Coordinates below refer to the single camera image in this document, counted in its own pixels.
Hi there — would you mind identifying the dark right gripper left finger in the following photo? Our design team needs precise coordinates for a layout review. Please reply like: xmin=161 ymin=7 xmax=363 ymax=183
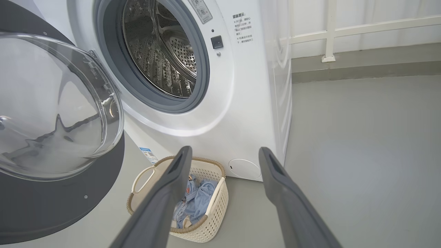
xmin=110 ymin=146 xmax=193 ymax=248

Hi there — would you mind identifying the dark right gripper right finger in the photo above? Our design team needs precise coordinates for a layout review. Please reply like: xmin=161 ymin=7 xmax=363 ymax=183
xmin=258 ymin=147 xmax=342 ymax=248

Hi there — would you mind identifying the blue bear print garment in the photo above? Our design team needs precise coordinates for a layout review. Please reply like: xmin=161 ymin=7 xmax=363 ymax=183
xmin=183 ymin=174 xmax=202 ymax=207
xmin=172 ymin=179 xmax=219 ymax=228

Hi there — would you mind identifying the black round glass washer door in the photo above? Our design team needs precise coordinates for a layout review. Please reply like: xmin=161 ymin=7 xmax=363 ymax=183
xmin=0 ymin=0 xmax=125 ymax=245

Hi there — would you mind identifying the white front-load washing machine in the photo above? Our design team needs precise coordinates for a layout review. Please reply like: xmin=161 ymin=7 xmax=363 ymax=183
xmin=9 ymin=0 xmax=293 ymax=182

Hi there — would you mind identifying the stainless steel washing machine drum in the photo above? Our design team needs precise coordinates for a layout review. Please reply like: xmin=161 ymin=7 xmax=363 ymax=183
xmin=122 ymin=0 xmax=198 ymax=99

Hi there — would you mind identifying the cream laundry basket brown rim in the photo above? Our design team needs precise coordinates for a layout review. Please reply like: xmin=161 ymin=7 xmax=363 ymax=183
xmin=126 ymin=156 xmax=229 ymax=243

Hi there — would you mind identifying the blue energy label sticker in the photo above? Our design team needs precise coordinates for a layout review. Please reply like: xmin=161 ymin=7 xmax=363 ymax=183
xmin=139 ymin=147 xmax=159 ymax=164

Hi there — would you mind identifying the round white filter cover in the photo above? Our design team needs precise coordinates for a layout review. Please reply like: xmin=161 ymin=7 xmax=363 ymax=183
xmin=228 ymin=158 xmax=262 ymax=180

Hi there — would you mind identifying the white metal railing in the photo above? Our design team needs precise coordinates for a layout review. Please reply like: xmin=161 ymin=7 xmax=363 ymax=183
xmin=279 ymin=0 xmax=441 ymax=63

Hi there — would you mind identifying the grey warning label sticker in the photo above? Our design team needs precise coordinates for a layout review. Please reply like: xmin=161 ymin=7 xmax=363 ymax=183
xmin=188 ymin=0 xmax=213 ymax=24

